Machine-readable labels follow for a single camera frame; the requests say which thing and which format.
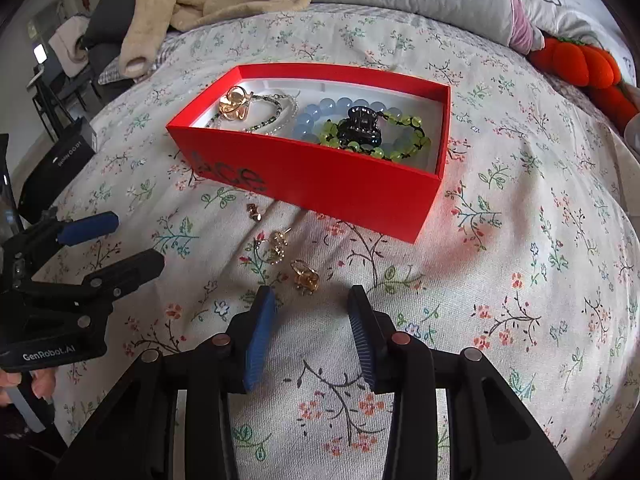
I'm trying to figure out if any dark grey cushion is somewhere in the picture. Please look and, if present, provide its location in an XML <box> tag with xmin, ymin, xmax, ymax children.
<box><xmin>82</xmin><ymin>0</ymin><xmax>143</xmax><ymax>96</ymax></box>

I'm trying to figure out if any gold rhinestone hoop earring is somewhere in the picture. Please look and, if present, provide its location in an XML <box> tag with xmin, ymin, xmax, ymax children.
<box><xmin>255</xmin><ymin>230</ymin><xmax>293</xmax><ymax>265</ymax></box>

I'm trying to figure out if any dark green crystal bracelet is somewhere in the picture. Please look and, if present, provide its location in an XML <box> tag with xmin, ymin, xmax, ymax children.
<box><xmin>240</xmin><ymin>94</ymin><xmax>287</xmax><ymax>133</ymax></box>

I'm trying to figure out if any red cardboard box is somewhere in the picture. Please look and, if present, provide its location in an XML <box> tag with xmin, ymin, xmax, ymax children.
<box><xmin>166</xmin><ymin>62</ymin><xmax>452</xmax><ymax>244</ymax></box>

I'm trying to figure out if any grey checked blanket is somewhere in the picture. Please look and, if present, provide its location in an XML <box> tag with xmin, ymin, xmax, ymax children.
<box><xmin>97</xmin><ymin>30</ymin><xmax>201</xmax><ymax>86</ymax></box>

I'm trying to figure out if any green bead bracelet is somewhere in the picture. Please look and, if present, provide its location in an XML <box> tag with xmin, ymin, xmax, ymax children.
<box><xmin>319</xmin><ymin>112</ymin><xmax>433</xmax><ymax>163</ymax></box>

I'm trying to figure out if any floral bed sheet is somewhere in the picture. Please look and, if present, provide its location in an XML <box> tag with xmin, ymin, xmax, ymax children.
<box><xmin>30</xmin><ymin>2</ymin><xmax>640</xmax><ymax>480</ymax></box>

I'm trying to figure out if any black hair claw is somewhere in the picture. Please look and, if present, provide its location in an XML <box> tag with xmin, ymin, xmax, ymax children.
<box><xmin>334</xmin><ymin>105</ymin><xmax>385</xmax><ymax>153</ymax></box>

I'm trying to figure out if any silver rhinestone bracelet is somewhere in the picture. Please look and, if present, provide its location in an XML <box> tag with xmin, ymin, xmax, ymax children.
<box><xmin>207</xmin><ymin>91</ymin><xmax>300</xmax><ymax>137</ymax></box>

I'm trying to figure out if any white printed pillow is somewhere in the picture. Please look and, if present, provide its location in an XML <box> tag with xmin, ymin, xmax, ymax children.
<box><xmin>505</xmin><ymin>0</ymin><xmax>633</xmax><ymax>61</ymax></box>

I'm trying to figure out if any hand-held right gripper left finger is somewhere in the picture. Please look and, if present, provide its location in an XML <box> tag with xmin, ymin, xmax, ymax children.
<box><xmin>52</xmin><ymin>285</ymin><xmax>278</xmax><ymax>480</ymax></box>

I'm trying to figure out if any gold ring ornament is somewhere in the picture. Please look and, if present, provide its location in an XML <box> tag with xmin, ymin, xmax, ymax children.
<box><xmin>290</xmin><ymin>259</ymin><xmax>321</xmax><ymax>293</ymax></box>

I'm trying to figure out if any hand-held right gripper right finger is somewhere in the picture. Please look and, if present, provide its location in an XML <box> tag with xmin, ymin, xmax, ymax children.
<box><xmin>346</xmin><ymin>284</ymin><xmax>573</xmax><ymax>480</ymax></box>

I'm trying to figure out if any black chair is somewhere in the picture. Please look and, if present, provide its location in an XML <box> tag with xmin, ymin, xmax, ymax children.
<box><xmin>27</xmin><ymin>72</ymin><xmax>98</xmax><ymax>133</ymax></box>

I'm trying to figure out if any orange plush pumpkin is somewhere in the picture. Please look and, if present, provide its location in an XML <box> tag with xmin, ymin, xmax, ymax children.
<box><xmin>529</xmin><ymin>36</ymin><xmax>640</xmax><ymax>131</ymax></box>

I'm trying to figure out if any black phone box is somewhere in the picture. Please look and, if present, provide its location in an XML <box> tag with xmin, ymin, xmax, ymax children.
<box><xmin>22</xmin><ymin>116</ymin><xmax>98</xmax><ymax>206</ymax></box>

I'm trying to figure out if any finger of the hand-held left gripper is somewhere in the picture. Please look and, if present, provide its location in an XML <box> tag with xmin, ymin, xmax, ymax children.
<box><xmin>10</xmin><ymin>210</ymin><xmax>120</xmax><ymax>266</ymax></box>
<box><xmin>22</xmin><ymin>250</ymin><xmax>166</xmax><ymax>330</ymax></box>

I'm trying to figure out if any large gold earring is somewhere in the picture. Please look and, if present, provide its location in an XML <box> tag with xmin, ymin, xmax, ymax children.
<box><xmin>218</xmin><ymin>86</ymin><xmax>257</xmax><ymax>122</ymax></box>

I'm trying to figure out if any blue bead bracelet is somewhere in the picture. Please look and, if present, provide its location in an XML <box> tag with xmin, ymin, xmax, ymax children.
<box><xmin>296</xmin><ymin>96</ymin><xmax>403</xmax><ymax>143</ymax></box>

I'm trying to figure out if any pale pink bag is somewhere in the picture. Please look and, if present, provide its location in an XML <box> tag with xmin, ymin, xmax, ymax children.
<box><xmin>49</xmin><ymin>16</ymin><xmax>93</xmax><ymax>65</ymax></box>

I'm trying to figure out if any person's left hand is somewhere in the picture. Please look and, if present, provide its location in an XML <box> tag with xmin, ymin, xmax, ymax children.
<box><xmin>0</xmin><ymin>367</ymin><xmax>57</xmax><ymax>408</ymax></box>

